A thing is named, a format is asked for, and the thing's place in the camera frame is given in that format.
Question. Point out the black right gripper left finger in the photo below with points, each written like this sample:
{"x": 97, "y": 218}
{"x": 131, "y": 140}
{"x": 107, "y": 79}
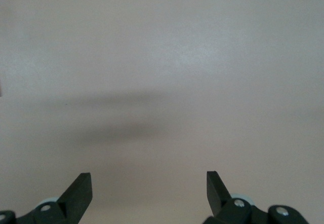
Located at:
{"x": 73, "y": 198}

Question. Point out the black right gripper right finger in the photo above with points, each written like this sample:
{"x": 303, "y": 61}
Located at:
{"x": 217, "y": 193}

